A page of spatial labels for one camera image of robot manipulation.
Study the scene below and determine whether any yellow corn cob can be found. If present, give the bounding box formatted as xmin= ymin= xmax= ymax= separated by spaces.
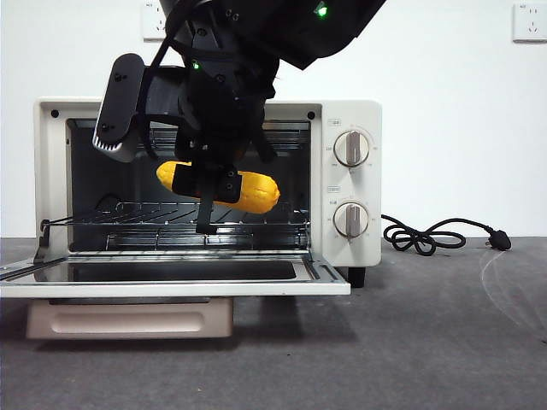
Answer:
xmin=156 ymin=161 xmax=282 ymax=214

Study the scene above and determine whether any oven door with beige handle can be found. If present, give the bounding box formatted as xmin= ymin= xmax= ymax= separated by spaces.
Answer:
xmin=0 ymin=249 xmax=352 ymax=342

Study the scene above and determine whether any cream round oven knob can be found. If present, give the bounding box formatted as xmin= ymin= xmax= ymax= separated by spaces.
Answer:
xmin=332 ymin=130 xmax=371 ymax=168
xmin=332 ymin=202 xmax=369 ymax=239

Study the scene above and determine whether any cream Toshiba toaster oven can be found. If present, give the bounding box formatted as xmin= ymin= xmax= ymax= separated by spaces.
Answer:
xmin=0 ymin=97 xmax=383 ymax=342

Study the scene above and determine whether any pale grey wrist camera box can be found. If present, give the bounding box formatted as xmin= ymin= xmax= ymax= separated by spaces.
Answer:
xmin=92 ymin=53 xmax=146 ymax=164

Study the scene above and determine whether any thin black camera cable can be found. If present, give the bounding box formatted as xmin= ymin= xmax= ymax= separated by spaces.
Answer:
xmin=135 ymin=8 xmax=193 ymax=162

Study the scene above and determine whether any white wall socket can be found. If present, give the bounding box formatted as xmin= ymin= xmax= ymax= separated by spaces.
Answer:
xmin=512 ymin=3 xmax=547 ymax=43
xmin=143 ymin=2 xmax=168 ymax=43

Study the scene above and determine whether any black power cable with plug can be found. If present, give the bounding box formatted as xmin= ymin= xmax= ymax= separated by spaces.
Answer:
xmin=381 ymin=213 xmax=513 ymax=257

